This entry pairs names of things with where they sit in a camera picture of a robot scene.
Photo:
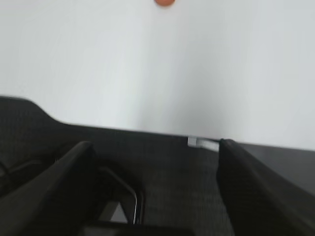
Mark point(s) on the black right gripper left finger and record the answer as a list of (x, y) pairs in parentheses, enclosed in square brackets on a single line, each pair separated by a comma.
[(55, 203)]

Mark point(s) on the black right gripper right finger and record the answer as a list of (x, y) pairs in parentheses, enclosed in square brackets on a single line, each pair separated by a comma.
[(260, 202)]

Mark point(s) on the orange bottle cap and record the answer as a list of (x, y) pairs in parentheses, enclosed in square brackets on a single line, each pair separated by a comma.
[(164, 3)]

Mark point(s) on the white table leg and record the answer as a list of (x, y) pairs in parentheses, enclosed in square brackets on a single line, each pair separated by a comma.
[(208, 144)]

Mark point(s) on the black mesh office chair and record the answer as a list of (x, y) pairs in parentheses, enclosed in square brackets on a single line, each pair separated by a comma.
[(147, 184)]

